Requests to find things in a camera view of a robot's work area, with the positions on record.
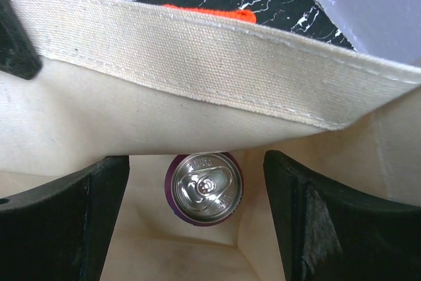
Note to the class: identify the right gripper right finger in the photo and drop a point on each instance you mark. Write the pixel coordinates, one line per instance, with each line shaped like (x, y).
(329, 231)

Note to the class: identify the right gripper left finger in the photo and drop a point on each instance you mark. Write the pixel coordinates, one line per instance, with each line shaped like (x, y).
(61, 230)

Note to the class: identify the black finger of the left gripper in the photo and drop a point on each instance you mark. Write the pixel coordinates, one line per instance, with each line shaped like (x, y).
(18, 54)

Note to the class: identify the canvas bag with orange handles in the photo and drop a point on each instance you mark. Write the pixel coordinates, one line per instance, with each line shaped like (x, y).
(153, 82)

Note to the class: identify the purple Fanta can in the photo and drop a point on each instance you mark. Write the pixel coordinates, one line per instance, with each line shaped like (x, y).
(204, 189)

